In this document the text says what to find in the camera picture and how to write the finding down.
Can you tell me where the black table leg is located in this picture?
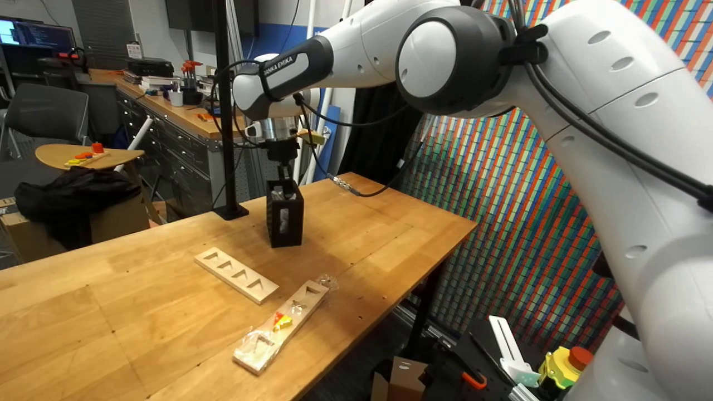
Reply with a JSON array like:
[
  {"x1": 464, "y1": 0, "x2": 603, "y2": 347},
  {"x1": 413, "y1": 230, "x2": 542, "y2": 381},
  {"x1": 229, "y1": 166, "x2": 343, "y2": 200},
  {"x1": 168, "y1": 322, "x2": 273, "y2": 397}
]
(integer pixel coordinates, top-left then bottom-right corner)
[{"x1": 409, "y1": 258, "x2": 451, "y2": 361}]

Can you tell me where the black box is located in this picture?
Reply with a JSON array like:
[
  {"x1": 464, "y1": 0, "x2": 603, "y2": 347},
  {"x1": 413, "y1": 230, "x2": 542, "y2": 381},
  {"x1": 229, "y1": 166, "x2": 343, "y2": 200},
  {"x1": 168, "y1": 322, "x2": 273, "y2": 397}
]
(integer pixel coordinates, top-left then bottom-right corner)
[{"x1": 266, "y1": 177, "x2": 308, "y2": 249}]

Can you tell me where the black printer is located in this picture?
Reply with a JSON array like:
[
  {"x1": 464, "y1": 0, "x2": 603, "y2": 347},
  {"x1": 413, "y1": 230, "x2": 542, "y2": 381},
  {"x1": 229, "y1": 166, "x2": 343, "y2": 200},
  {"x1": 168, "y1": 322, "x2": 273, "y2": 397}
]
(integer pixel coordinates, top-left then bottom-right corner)
[{"x1": 121, "y1": 56, "x2": 177, "y2": 80}]

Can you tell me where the colourful striped curtain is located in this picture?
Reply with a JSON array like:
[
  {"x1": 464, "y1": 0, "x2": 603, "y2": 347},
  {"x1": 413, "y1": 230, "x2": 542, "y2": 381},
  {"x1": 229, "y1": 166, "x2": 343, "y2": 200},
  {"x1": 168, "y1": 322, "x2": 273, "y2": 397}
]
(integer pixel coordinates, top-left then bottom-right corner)
[{"x1": 393, "y1": 0, "x2": 713, "y2": 359}]

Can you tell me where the orange handled clamp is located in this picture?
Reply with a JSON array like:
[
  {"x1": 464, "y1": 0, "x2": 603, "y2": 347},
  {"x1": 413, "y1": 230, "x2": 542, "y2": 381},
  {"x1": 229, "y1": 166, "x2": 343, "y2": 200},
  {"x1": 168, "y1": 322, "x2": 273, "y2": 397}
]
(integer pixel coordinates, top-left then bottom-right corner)
[{"x1": 458, "y1": 368, "x2": 491, "y2": 395}]

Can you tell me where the black cup with red flowers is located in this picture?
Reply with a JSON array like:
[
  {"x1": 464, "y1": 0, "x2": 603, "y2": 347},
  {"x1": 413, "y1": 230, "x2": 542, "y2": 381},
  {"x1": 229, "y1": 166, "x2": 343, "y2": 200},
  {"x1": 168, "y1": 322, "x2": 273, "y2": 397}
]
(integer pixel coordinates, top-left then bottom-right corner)
[{"x1": 178, "y1": 57, "x2": 205, "y2": 106}]

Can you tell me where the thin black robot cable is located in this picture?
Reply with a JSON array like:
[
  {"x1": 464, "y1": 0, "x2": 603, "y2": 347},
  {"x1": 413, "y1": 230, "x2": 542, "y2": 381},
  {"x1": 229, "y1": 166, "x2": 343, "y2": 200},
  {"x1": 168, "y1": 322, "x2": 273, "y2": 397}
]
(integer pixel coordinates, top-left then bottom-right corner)
[{"x1": 289, "y1": 90, "x2": 432, "y2": 200}]

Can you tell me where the computer monitor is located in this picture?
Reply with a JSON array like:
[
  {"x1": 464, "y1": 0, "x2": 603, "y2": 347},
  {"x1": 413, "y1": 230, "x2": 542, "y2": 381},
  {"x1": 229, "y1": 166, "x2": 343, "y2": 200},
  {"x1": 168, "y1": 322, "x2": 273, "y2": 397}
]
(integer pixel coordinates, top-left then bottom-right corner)
[{"x1": 0, "y1": 15, "x2": 75, "y2": 54}]

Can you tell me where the wooden top workbench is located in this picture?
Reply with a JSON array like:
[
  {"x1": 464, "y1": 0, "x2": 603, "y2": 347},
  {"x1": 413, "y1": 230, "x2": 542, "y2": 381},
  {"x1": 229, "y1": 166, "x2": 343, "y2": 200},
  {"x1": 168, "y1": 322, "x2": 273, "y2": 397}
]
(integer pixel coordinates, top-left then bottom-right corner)
[{"x1": 84, "y1": 67, "x2": 288, "y2": 217}]

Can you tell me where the large cardboard box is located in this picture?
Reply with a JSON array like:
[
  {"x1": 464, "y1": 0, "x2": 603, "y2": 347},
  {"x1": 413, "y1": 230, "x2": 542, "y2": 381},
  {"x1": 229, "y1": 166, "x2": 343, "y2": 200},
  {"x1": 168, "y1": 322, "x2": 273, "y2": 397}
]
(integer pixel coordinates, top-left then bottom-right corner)
[{"x1": 0, "y1": 194, "x2": 152, "y2": 263}]

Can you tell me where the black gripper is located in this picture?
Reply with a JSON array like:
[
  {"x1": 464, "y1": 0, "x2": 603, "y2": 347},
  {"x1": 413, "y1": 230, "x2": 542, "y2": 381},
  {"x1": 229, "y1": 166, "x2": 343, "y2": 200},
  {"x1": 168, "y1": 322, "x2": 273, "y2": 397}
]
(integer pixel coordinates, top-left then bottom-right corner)
[{"x1": 261, "y1": 135, "x2": 300, "y2": 195}]

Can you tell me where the yellow wrist camera mount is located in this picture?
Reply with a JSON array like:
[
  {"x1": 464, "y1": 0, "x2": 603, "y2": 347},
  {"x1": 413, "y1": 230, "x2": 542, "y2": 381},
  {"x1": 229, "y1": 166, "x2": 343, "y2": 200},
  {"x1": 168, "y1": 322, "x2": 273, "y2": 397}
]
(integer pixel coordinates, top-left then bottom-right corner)
[{"x1": 297, "y1": 126, "x2": 329, "y2": 147}]

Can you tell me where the yellow red emergency stop button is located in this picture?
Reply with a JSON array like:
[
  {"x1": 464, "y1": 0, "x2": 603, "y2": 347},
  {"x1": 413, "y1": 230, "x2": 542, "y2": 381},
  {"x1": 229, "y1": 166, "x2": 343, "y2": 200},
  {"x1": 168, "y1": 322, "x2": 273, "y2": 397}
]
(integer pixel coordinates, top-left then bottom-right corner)
[{"x1": 537, "y1": 343, "x2": 597, "y2": 395}]

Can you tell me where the black curtain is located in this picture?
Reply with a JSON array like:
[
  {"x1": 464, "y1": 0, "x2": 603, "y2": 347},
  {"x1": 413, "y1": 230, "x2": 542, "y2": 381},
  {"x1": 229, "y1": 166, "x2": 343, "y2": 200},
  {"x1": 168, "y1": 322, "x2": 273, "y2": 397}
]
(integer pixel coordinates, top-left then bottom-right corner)
[{"x1": 336, "y1": 80, "x2": 432, "y2": 185}]

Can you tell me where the white plastic bracket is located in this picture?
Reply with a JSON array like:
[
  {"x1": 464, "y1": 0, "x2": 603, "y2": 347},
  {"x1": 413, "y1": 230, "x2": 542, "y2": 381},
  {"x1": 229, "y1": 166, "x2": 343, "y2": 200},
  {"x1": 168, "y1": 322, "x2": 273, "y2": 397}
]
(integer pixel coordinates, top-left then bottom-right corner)
[{"x1": 485, "y1": 314, "x2": 542, "y2": 401}]

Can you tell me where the black bag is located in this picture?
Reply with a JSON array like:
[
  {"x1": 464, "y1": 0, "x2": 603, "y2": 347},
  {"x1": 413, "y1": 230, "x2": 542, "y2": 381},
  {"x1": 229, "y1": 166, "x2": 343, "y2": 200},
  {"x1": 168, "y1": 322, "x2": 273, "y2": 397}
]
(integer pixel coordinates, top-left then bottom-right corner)
[{"x1": 14, "y1": 166, "x2": 142, "y2": 251}]

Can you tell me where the open cardboard box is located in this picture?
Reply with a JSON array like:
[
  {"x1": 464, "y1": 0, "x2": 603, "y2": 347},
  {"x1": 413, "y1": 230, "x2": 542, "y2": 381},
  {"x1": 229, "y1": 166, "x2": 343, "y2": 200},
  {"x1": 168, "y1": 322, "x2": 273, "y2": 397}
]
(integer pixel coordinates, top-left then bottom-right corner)
[{"x1": 368, "y1": 353, "x2": 429, "y2": 401}]

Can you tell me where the dark mesh office chair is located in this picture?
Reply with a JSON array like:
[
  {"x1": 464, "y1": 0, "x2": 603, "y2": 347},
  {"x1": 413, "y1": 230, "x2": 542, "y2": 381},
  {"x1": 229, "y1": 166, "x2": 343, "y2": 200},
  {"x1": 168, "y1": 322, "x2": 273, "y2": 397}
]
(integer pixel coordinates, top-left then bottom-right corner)
[{"x1": 0, "y1": 77, "x2": 93, "y2": 163}]

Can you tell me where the black camera stand pole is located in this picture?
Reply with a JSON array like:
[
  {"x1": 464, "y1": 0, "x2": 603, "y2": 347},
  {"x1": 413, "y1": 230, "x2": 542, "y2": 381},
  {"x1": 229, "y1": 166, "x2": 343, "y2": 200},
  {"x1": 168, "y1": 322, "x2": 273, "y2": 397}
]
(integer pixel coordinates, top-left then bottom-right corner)
[{"x1": 212, "y1": 0, "x2": 251, "y2": 223}]

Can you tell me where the red yellow triangle piece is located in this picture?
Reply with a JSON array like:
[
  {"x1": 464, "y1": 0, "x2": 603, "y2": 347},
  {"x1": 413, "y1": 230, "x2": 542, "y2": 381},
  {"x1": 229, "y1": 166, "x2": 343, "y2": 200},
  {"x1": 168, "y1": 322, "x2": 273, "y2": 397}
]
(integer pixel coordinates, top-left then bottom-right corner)
[{"x1": 270, "y1": 309, "x2": 295, "y2": 334}]

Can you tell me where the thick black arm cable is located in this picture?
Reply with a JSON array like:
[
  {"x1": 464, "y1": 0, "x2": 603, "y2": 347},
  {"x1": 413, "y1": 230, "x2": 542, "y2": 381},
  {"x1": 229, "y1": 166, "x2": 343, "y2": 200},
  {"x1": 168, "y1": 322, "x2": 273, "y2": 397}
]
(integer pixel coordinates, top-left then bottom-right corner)
[{"x1": 511, "y1": 19, "x2": 713, "y2": 213}]

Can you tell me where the round wooden stool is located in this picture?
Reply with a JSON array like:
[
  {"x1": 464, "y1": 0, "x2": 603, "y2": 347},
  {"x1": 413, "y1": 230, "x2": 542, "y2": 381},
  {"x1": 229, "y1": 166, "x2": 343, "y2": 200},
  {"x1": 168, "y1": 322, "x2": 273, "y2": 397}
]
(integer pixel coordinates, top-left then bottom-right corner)
[{"x1": 33, "y1": 139, "x2": 144, "y2": 176}]

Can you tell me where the plastic-wrapped wooden puzzle board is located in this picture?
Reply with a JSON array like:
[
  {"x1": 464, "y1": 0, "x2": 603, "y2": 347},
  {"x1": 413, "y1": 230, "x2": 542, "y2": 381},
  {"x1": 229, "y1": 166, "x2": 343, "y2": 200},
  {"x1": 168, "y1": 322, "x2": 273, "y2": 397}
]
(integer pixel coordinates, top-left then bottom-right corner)
[{"x1": 231, "y1": 272, "x2": 334, "y2": 377}]

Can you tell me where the plain wooden puzzle board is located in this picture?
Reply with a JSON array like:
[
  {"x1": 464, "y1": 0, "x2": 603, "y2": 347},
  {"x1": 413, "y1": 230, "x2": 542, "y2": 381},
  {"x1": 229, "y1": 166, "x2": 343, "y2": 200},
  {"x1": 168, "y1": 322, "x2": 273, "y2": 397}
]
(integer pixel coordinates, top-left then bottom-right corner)
[{"x1": 193, "y1": 244, "x2": 280, "y2": 304}]

